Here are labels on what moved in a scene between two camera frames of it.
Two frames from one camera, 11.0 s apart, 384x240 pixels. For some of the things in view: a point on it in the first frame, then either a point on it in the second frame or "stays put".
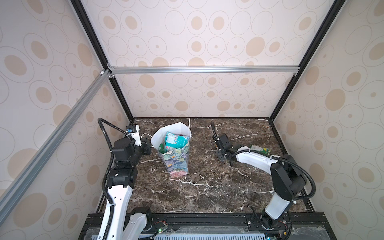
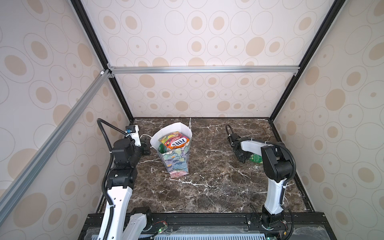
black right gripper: (218, 152) -> (242, 159)
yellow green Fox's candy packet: (161, 148) stays put
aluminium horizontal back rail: (204, 69) stays put
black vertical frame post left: (89, 30) stays put
